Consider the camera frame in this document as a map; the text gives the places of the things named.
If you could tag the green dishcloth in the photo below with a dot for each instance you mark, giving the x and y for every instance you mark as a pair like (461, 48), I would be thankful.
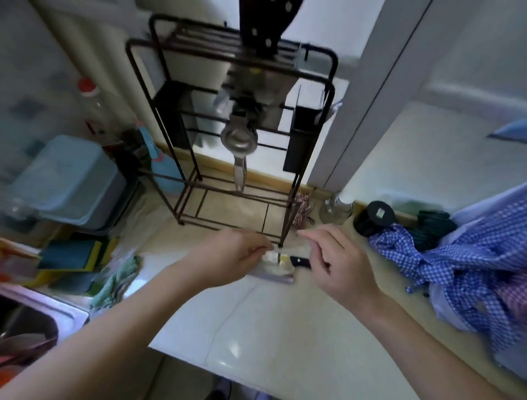
(117, 280)

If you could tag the person's right thumb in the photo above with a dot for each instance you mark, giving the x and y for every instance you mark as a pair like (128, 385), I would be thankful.
(318, 257)

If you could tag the hanging metal squeezer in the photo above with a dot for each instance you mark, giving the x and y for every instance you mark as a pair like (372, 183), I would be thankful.
(238, 140)

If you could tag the stack of dark green scrubbers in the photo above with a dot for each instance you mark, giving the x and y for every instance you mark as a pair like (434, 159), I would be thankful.
(432, 228)

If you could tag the stainless steel sink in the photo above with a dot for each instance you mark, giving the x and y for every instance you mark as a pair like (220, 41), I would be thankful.
(41, 313)

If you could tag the green and yellow sponge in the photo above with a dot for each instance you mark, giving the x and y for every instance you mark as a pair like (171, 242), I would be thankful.
(74, 253)

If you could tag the red-capped clear bottle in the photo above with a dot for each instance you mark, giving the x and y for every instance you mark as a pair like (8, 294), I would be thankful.
(92, 107)

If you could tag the blue checkered cloth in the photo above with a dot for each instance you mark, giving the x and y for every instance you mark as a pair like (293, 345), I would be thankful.
(473, 268)

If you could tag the red and white twine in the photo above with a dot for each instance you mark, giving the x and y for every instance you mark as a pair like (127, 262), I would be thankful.
(303, 210)

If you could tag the person's right hand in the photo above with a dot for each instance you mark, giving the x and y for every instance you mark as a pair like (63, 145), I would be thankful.
(346, 276)

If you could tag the black utensil holder box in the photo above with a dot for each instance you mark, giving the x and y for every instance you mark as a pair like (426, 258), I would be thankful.
(302, 136)

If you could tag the person's left thumb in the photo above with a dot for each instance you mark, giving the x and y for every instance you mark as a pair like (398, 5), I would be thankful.
(255, 256)

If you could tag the black round jar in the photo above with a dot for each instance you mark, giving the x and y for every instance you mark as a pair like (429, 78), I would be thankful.
(372, 218)

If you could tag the person's right forearm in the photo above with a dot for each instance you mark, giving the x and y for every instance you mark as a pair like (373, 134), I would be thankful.
(424, 350)

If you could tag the person's left forearm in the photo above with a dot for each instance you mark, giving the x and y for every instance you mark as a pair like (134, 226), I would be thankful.
(107, 333)

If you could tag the person's left hand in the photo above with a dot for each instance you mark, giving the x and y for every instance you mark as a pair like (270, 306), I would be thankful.
(224, 259)

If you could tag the light blue plastic basin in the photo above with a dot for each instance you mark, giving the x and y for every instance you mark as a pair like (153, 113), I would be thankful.
(70, 181)

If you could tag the dark metal kitchen rack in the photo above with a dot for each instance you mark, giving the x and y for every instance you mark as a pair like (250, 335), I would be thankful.
(181, 136)

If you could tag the clear glass bottle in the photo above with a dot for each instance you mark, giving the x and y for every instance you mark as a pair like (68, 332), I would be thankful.
(335, 208)

